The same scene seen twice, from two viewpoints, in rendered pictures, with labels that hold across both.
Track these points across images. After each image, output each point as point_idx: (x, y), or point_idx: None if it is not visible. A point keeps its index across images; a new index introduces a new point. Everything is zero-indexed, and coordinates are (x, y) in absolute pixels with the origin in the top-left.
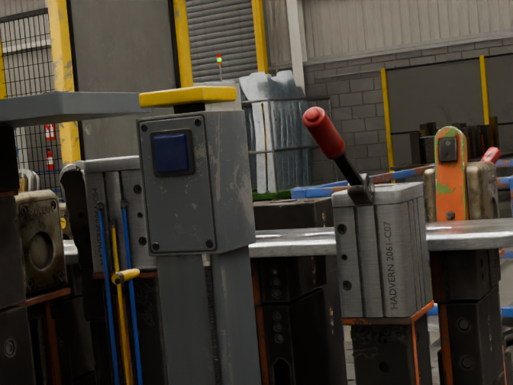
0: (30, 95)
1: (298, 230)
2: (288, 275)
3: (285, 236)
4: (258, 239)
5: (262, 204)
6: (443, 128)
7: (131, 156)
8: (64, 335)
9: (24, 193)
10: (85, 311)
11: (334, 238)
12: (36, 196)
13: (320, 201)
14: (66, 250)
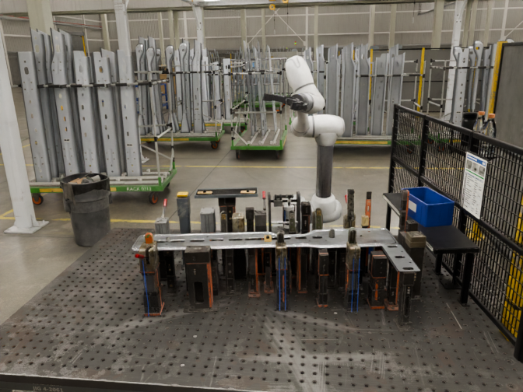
0: (201, 188)
1: (187, 244)
2: None
3: (187, 239)
4: (193, 238)
5: (201, 246)
6: (149, 232)
7: (205, 208)
8: None
9: (233, 214)
10: None
11: (173, 234)
12: (232, 215)
13: (186, 247)
14: (241, 236)
